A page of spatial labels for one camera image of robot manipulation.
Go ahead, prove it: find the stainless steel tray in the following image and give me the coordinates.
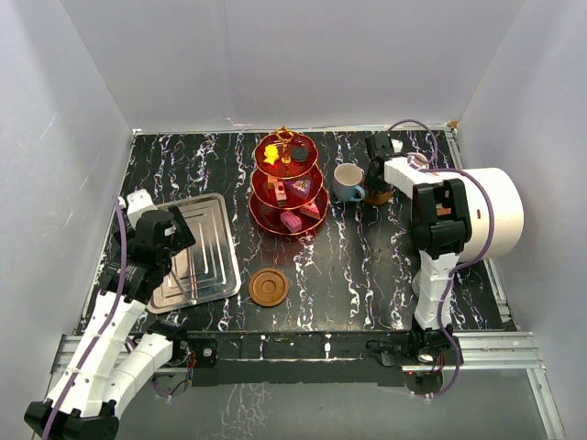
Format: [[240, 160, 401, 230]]
[[147, 192, 241, 314]]

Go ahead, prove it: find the blue and white teacup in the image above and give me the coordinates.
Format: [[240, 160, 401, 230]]
[[333, 163, 366, 203]]

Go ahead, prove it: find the brown saucer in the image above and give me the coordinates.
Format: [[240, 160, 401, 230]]
[[364, 191, 393, 206], [249, 268, 289, 307]]

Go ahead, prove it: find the black round cookie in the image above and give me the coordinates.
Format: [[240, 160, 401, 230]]
[[291, 147, 309, 163]]

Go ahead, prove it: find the magenta cake slice back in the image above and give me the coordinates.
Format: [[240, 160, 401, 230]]
[[286, 179, 312, 199]]

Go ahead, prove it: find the red pink cake slice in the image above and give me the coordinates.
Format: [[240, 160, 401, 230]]
[[300, 201, 321, 219]]

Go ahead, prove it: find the brown saucer front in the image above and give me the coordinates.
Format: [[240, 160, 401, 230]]
[[249, 268, 289, 307]]

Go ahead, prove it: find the yellow cake slice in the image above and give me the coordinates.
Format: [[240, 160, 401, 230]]
[[267, 179, 279, 191]]

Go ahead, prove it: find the red three-tier dessert stand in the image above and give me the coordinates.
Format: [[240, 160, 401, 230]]
[[249, 126, 329, 237]]

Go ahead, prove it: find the brown chocolate cake slice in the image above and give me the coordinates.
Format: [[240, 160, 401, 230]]
[[273, 181, 287, 207]]

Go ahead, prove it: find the orange fish cookie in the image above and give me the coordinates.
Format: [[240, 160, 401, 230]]
[[263, 144, 280, 166]]

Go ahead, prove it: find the pink cake slice front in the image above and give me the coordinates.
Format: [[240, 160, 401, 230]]
[[280, 210, 302, 234]]

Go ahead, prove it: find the pink and white teacup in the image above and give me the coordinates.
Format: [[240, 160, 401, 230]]
[[407, 153, 429, 169]]

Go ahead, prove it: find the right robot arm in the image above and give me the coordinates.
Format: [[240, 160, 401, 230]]
[[363, 132, 472, 331]]

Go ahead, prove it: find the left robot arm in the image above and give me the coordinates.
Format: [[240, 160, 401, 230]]
[[24, 189, 195, 439]]

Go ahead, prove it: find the large white cylinder container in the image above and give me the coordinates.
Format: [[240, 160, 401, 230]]
[[460, 168, 524, 262]]

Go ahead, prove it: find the grey tape roll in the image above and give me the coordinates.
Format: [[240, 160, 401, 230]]
[[411, 272, 421, 297]]

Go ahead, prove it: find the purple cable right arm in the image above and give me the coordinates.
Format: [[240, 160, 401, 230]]
[[387, 119, 497, 400]]

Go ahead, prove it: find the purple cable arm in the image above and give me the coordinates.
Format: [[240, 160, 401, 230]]
[[43, 194, 189, 440], [387, 119, 497, 400]]

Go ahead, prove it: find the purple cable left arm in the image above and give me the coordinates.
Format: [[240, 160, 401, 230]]
[[43, 194, 189, 440]]

